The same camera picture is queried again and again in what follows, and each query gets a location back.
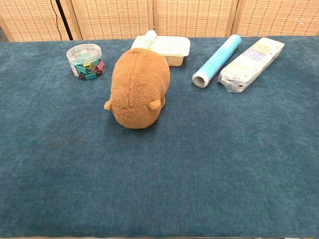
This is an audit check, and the woven folding screen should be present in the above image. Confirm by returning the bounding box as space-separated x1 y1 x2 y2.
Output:
0 0 319 42

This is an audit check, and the black stand pole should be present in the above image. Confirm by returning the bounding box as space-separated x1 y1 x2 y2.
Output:
55 0 74 41

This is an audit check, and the teal table cloth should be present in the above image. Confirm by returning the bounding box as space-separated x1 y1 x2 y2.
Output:
0 35 319 239

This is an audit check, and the black cable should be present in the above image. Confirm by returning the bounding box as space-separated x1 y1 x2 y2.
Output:
50 0 63 41

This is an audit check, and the cream lidded plastic box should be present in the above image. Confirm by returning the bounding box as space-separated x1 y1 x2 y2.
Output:
131 30 191 67

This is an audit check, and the light blue film roll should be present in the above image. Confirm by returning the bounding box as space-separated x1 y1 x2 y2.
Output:
191 34 243 88

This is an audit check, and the clear jar of binder clips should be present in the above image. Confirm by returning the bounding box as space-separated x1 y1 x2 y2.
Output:
66 43 106 81

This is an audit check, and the brown capybara plush toy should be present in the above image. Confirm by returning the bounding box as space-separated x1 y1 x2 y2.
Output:
104 47 171 129

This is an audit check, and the plastic wrapped paper pack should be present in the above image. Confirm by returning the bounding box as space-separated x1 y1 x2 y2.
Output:
217 37 286 94

